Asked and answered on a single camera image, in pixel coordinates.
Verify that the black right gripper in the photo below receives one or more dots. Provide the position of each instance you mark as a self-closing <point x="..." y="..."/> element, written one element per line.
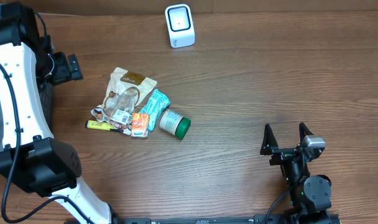
<point x="270" y="148"/>

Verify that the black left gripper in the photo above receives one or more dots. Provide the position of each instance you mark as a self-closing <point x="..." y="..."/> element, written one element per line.
<point x="67" y="74"/>

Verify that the yellow and blue bar packet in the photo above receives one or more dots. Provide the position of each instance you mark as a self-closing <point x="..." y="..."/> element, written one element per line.
<point x="100" y="126"/>

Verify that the beige Pantree snack bag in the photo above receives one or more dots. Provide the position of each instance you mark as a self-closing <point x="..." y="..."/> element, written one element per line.
<point x="125" y="91"/>

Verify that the orange snack packet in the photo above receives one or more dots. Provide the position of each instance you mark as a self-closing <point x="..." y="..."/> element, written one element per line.
<point x="140" y="125"/>

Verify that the teal snack packet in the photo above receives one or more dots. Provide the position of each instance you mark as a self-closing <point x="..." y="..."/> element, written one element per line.
<point x="157" y="103"/>

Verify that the green lid white jar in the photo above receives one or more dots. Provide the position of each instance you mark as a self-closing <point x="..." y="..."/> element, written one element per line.
<point x="174" y="124"/>

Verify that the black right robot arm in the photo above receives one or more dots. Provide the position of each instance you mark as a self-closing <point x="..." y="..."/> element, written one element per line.
<point x="309" y="194"/>

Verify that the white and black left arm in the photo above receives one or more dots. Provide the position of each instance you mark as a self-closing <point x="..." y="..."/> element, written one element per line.
<point x="30" y="157"/>

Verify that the white barcode scanner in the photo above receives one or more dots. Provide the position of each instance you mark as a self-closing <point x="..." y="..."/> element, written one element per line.
<point x="180" y="25"/>

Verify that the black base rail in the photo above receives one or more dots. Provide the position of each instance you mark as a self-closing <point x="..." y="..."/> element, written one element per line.
<point x="257" y="219"/>

